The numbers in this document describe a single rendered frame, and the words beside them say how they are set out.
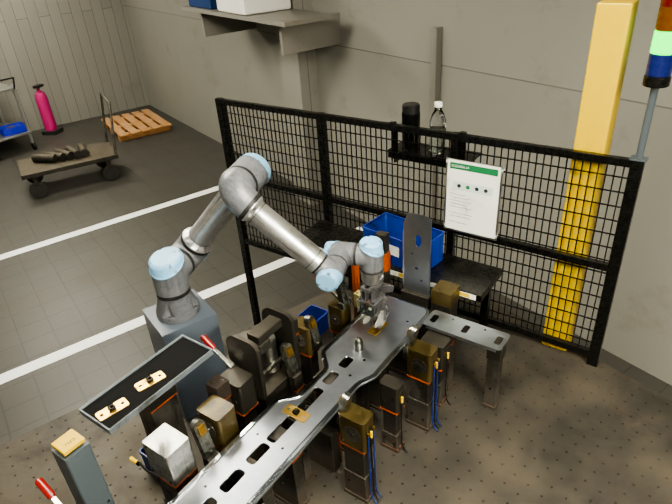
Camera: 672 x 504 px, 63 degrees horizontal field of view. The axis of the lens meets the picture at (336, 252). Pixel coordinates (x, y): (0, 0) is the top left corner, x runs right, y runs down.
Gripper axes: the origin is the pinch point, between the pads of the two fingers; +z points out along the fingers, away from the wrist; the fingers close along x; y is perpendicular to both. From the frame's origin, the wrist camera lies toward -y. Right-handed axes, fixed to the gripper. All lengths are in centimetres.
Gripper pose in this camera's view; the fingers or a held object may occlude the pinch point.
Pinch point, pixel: (377, 323)
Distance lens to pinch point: 198.1
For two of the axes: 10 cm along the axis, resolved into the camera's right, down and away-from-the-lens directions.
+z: 0.6, 8.5, 5.2
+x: 8.2, 2.5, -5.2
